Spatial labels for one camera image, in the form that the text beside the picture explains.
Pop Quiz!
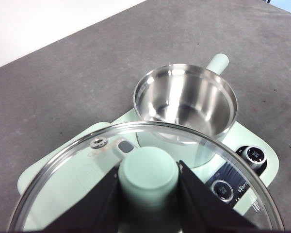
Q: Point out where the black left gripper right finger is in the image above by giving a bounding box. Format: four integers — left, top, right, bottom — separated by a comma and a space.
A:
178, 160, 265, 233

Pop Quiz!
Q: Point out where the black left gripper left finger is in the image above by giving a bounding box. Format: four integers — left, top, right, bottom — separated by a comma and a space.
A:
42, 167, 119, 233

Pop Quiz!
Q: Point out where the glass lid with green knob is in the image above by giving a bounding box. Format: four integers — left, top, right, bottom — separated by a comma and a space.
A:
8, 121, 286, 233

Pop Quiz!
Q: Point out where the mint green steamer pot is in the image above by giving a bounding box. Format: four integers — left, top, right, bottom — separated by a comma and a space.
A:
133, 53, 238, 168

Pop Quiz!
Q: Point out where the silver control knob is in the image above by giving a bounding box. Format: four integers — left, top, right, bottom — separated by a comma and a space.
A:
210, 179, 233, 202
241, 145, 267, 170

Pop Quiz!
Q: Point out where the mint green breakfast machine base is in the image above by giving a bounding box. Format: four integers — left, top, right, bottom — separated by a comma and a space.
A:
113, 108, 281, 216

